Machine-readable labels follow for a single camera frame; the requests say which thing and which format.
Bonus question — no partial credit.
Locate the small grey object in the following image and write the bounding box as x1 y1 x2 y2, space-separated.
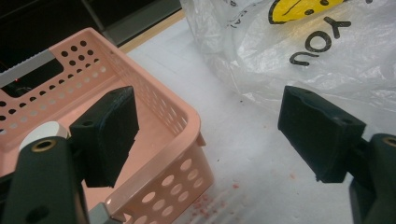
88 202 126 224

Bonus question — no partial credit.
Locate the white round object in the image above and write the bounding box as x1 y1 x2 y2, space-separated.
19 120 69 151

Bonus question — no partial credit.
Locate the grey metal bar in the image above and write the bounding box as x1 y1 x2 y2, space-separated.
0 49 56 89

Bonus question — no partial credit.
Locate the pink perforated plastic basket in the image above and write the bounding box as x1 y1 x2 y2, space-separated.
0 27 216 224

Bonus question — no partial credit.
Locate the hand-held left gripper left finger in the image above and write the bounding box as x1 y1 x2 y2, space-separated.
68 86 140 189

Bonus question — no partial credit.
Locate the white plastic bag yellow smiley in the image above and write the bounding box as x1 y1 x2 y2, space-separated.
179 0 396 127

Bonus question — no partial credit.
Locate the grey metal rail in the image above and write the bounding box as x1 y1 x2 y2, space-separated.
81 0 183 48

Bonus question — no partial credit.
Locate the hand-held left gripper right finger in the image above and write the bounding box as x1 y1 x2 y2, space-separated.
277 85 367 184

